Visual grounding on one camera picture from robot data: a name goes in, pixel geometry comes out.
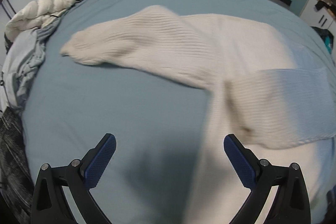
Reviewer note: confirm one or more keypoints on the teal bed sheet mattress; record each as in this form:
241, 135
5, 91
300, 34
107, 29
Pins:
158, 123

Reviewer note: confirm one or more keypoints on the dark patterned fabric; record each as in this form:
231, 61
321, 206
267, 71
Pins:
17, 184

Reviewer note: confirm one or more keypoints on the white puffy jacket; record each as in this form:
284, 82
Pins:
36, 14

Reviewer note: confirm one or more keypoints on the pale blue crumpled garment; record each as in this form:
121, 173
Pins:
21, 65

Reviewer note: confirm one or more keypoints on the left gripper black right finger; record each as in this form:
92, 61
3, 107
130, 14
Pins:
291, 203

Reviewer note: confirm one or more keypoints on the black clothes on dresser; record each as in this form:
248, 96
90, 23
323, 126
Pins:
322, 4

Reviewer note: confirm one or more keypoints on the white cabinet dresser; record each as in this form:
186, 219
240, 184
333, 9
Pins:
319, 13

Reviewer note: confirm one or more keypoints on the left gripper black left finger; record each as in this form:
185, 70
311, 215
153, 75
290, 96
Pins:
50, 204

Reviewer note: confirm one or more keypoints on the light blue knit sweater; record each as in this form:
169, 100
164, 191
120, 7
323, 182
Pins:
264, 87

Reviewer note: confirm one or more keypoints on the black and teal bag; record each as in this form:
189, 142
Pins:
327, 38

